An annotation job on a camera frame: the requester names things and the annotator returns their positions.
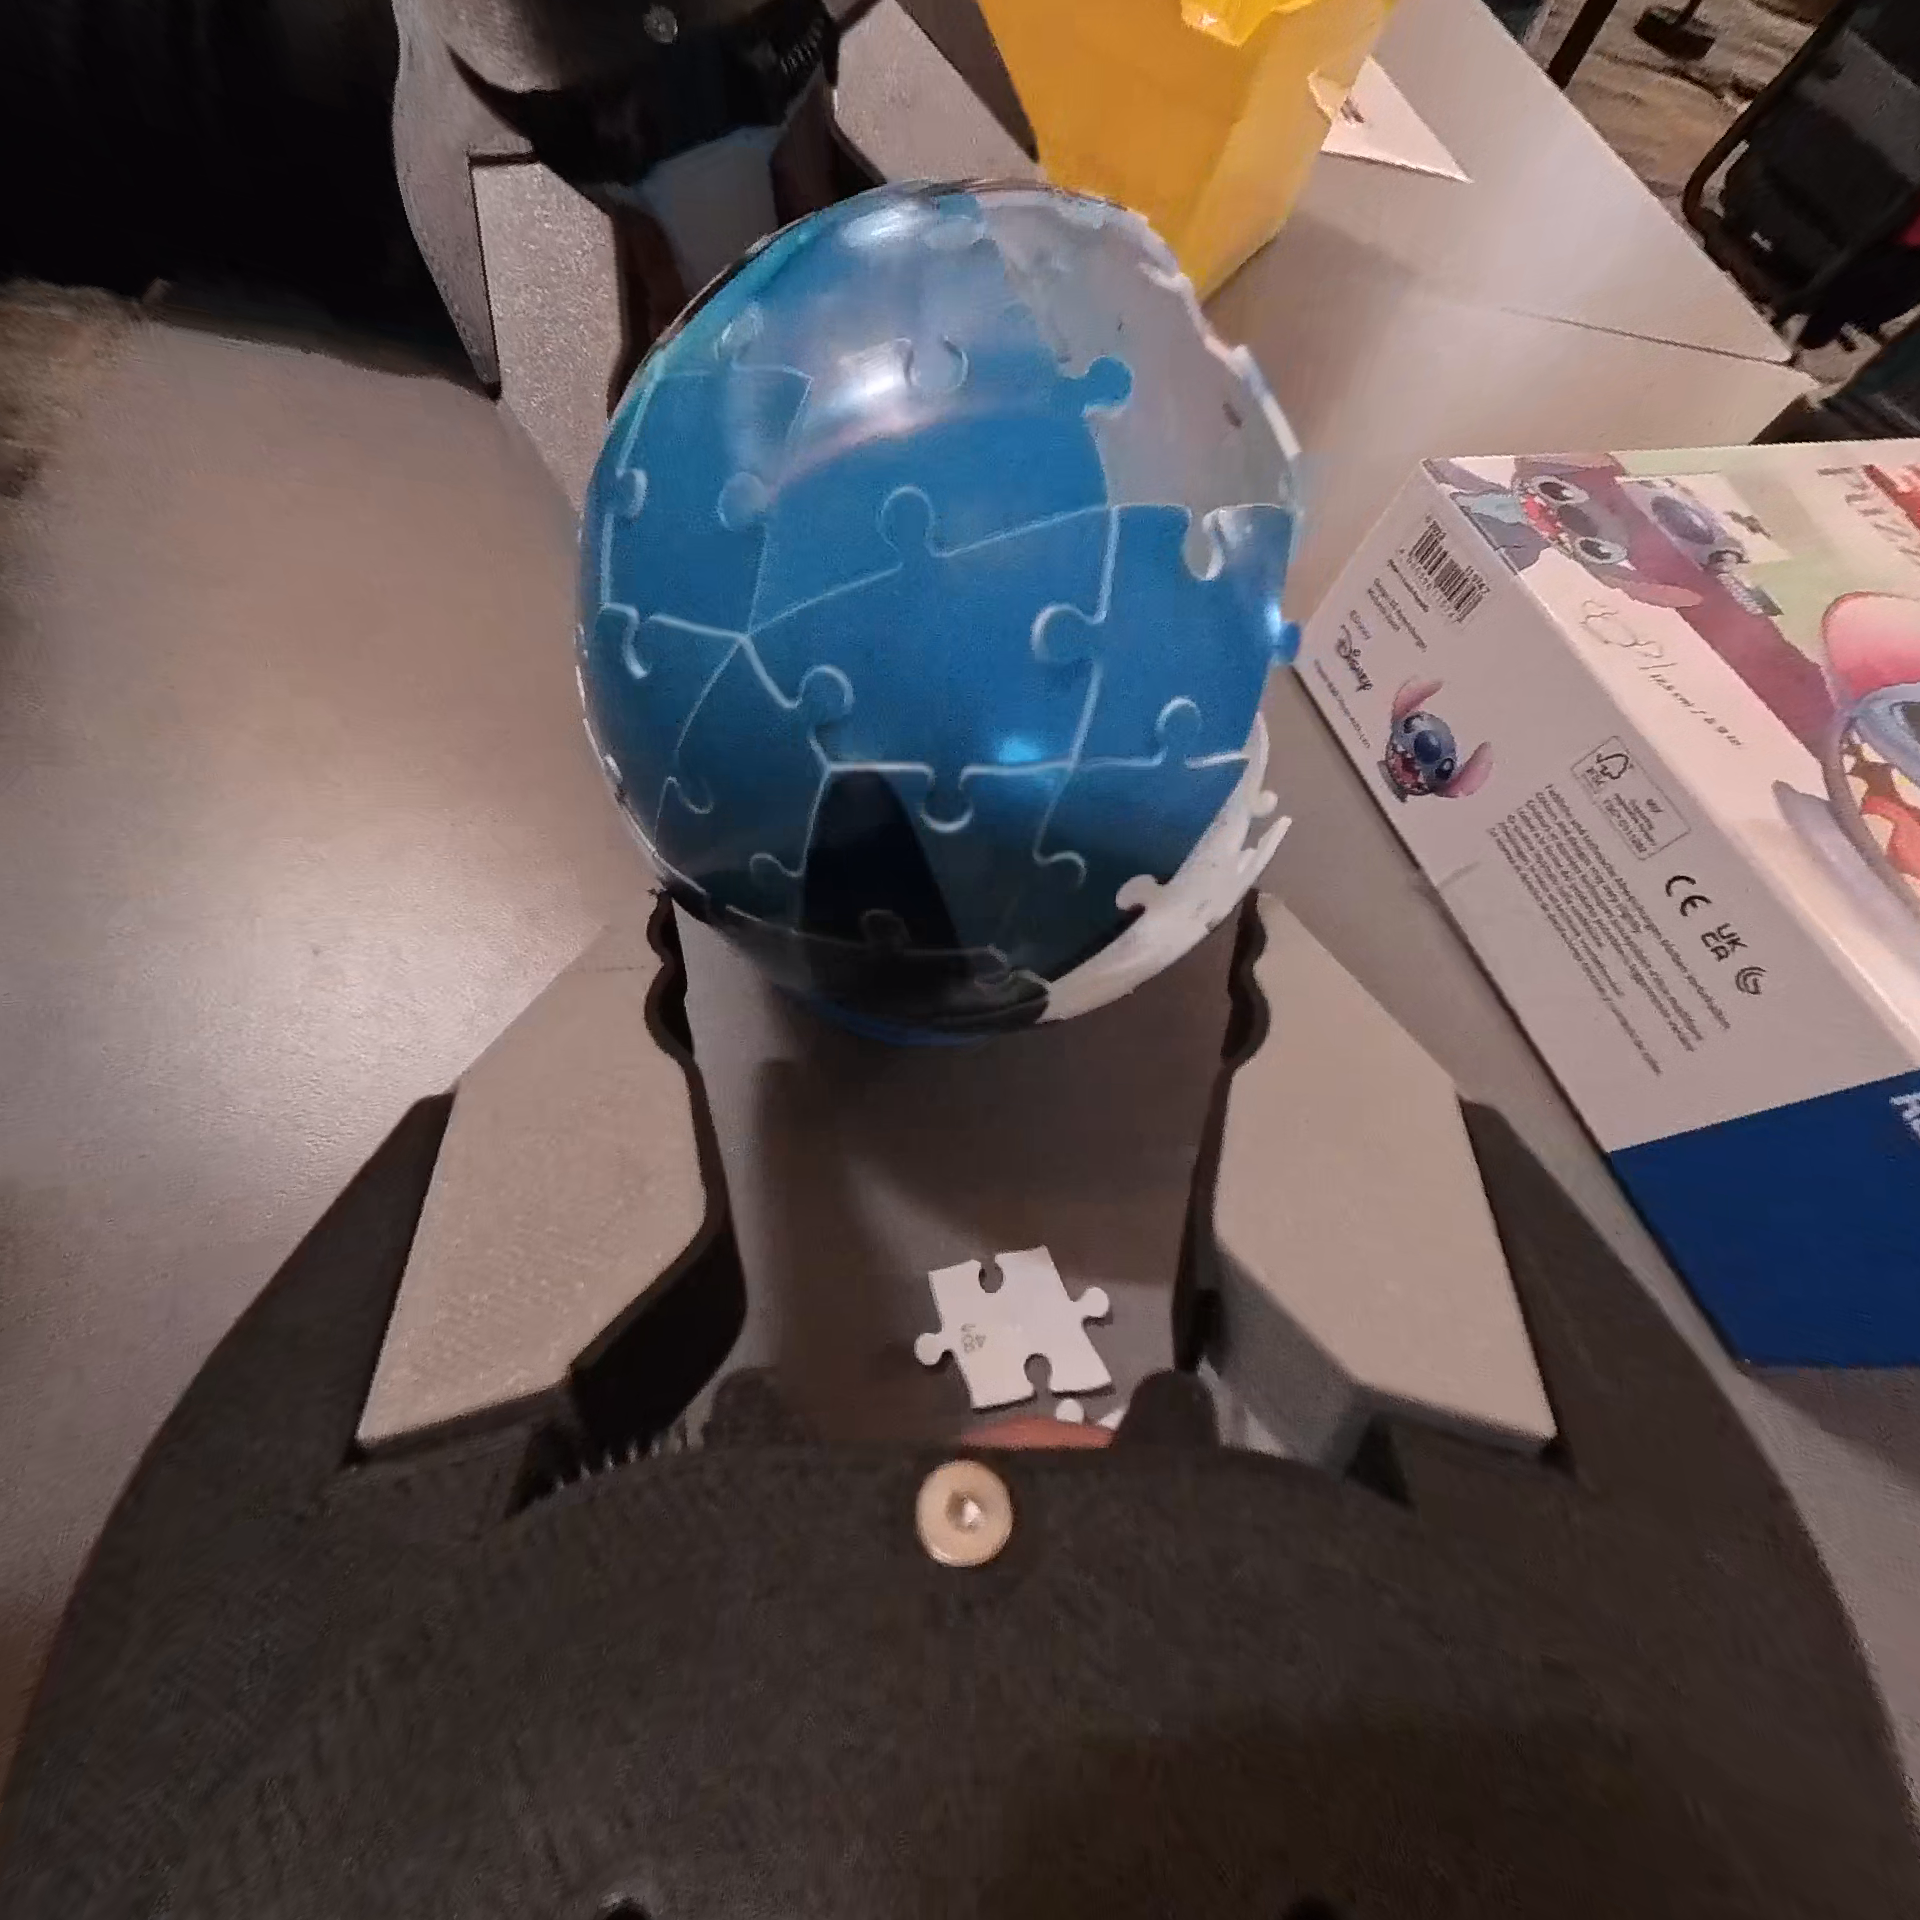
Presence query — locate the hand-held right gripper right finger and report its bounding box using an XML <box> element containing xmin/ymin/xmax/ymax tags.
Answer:
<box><xmin>1171</xmin><ymin>895</ymin><xmax>1565</xmax><ymax>1465</ymax></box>

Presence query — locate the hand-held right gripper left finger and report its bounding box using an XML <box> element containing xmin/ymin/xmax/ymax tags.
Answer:
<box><xmin>352</xmin><ymin>890</ymin><xmax>750</xmax><ymax>1465</ymax></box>

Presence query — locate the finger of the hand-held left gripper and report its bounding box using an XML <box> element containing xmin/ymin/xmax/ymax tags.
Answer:
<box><xmin>773</xmin><ymin>0</ymin><xmax>1040</xmax><ymax>226</ymax></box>
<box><xmin>470</xmin><ymin>146</ymin><xmax>648</xmax><ymax>509</ymax></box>

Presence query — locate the blue puzzle ball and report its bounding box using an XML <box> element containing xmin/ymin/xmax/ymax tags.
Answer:
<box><xmin>576</xmin><ymin>180</ymin><xmax>1305</xmax><ymax>1044</ymax></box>

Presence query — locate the person's left forearm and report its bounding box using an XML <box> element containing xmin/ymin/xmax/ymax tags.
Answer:
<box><xmin>0</xmin><ymin>0</ymin><xmax>406</xmax><ymax>324</ymax></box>

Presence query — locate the printed puzzle box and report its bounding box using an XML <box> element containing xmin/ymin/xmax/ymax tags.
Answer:
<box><xmin>1293</xmin><ymin>441</ymin><xmax>1920</xmax><ymax>1368</ymax></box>

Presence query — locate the yellow plastic bin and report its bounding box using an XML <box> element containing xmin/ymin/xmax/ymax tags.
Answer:
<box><xmin>975</xmin><ymin>0</ymin><xmax>1397</xmax><ymax>296</ymax></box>

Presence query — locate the printed paper sheet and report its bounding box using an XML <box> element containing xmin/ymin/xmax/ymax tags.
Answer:
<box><xmin>1316</xmin><ymin>66</ymin><xmax>1473</xmax><ymax>185</ymax></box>

